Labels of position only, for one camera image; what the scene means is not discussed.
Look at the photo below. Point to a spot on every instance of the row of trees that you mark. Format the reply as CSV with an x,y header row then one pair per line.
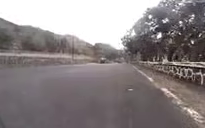
x,y
176,30

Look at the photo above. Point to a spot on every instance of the stone wall with white marks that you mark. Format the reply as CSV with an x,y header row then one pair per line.
x,y
183,70

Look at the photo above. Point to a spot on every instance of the bare dirt verge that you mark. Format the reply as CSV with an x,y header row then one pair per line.
x,y
190,91

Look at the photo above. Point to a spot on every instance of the grey asphalt road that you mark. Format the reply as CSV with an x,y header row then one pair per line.
x,y
90,96

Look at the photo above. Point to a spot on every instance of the vehicle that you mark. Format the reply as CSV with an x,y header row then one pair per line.
x,y
102,60

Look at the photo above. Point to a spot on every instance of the low stone wall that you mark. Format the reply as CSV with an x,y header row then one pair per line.
x,y
30,59

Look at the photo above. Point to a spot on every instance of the wooded hillside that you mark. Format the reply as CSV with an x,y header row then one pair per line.
x,y
30,36

